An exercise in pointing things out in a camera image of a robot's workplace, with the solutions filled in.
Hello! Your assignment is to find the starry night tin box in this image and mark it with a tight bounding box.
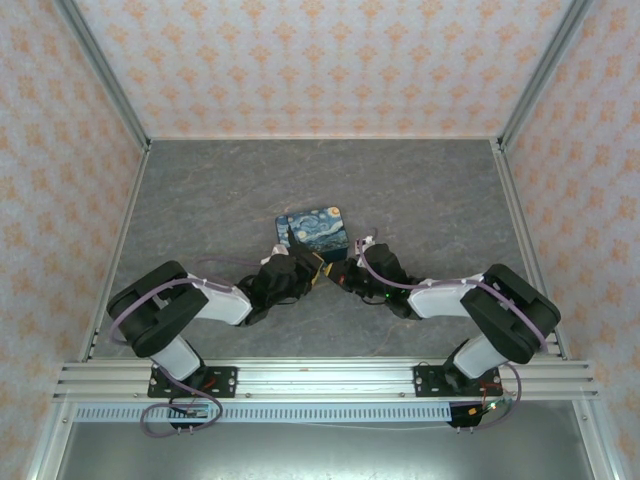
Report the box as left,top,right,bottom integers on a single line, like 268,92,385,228
274,204,351,267

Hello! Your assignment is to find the small circuit board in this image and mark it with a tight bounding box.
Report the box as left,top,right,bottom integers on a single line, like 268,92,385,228
468,398,512,417
169,402,211,419

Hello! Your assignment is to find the grey metal sheet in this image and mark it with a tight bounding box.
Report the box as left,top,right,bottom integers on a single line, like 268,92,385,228
57,422,594,480

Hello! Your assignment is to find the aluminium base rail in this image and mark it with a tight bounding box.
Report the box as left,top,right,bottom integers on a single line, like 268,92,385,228
52,357,601,402

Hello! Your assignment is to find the grey slotted cable duct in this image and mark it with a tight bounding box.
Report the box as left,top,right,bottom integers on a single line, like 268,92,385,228
74,403,454,424

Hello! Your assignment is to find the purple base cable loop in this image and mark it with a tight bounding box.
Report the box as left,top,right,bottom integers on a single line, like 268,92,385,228
449,362,525,432
139,384,225,437

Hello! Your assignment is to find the aluminium table side rail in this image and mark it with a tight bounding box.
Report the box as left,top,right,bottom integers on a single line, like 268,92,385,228
492,139,617,480
27,139,152,480

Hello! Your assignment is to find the aluminium frame post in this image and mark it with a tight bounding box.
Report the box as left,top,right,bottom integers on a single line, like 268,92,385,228
498,0,597,152
53,0,152,152

